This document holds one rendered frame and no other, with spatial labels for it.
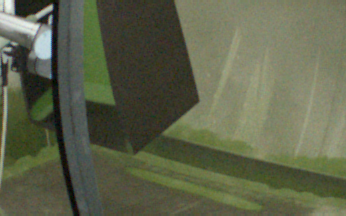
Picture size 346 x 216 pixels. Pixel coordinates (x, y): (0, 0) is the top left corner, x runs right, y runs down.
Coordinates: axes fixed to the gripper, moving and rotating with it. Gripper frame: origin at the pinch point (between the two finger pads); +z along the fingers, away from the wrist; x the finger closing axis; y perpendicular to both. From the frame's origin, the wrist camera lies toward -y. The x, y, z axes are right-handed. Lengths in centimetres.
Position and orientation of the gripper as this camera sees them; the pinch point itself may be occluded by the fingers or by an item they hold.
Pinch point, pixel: (4, 45)
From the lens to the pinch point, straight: 335.8
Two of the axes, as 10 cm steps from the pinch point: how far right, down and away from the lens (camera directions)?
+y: 0.2, 8.8, 4.8
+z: -8.3, -2.5, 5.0
